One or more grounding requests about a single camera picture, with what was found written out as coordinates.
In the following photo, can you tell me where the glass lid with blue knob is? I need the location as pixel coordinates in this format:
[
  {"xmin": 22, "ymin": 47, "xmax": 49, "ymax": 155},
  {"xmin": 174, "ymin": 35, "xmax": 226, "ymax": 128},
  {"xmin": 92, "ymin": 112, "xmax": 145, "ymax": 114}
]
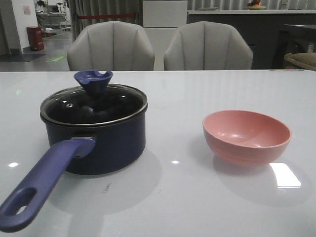
[{"xmin": 40, "ymin": 69, "xmax": 148, "ymax": 127}]

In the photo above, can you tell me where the pink bowl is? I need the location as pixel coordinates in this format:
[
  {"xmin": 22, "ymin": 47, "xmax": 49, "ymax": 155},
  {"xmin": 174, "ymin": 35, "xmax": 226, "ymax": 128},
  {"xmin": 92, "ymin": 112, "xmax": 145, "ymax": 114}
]
[{"xmin": 202, "ymin": 110, "xmax": 292, "ymax": 167}]

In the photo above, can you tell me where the dark blue saucepan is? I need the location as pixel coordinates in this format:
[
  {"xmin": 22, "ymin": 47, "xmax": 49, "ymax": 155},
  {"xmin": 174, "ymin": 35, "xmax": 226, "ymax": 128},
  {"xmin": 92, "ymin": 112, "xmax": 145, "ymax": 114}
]
[{"xmin": 0, "ymin": 110, "xmax": 146, "ymax": 233}]

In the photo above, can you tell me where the left grey chair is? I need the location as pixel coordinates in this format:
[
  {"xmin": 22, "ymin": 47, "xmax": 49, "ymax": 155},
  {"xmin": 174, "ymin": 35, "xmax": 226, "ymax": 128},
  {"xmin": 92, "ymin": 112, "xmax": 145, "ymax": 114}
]
[{"xmin": 67, "ymin": 21, "xmax": 155, "ymax": 71}]

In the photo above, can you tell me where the grey chair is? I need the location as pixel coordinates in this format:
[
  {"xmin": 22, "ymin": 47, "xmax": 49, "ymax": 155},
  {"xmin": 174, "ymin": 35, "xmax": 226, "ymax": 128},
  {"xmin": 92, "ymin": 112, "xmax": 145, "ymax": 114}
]
[
  {"xmin": 67, "ymin": 21, "xmax": 155, "ymax": 71},
  {"xmin": 163, "ymin": 21, "xmax": 253, "ymax": 71}
]

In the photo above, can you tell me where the right grey chair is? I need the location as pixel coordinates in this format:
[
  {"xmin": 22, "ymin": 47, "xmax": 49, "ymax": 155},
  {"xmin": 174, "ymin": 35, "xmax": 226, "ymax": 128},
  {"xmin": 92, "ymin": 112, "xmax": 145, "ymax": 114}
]
[{"xmin": 163, "ymin": 21, "xmax": 253, "ymax": 71}]

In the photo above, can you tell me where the white cabinet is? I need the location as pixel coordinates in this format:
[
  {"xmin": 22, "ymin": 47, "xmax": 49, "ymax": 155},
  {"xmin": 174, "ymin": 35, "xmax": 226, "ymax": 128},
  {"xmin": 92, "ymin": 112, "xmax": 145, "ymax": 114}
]
[{"xmin": 143, "ymin": 0, "xmax": 188, "ymax": 71}]

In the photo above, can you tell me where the grey counter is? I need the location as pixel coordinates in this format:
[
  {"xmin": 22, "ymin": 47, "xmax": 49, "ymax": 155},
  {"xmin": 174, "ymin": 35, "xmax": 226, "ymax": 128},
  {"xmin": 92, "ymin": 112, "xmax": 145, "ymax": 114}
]
[{"xmin": 187, "ymin": 9, "xmax": 316, "ymax": 69}]

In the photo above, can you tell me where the red trash bin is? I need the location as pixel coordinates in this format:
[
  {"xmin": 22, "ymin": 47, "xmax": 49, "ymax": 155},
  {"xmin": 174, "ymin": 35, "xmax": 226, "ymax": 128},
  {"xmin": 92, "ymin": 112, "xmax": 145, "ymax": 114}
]
[{"xmin": 27, "ymin": 26, "xmax": 44, "ymax": 51}]

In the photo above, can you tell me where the fruit plate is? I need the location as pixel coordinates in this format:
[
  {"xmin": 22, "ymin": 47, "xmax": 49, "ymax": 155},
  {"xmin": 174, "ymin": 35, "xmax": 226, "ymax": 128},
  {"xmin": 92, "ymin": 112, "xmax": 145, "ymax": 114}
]
[{"xmin": 246, "ymin": 0, "xmax": 267, "ymax": 10}]

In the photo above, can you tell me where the tan cushion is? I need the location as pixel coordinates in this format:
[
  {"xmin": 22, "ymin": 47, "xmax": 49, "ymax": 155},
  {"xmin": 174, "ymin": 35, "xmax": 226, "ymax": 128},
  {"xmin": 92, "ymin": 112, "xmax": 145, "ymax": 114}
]
[{"xmin": 284, "ymin": 52, "xmax": 316, "ymax": 71}]

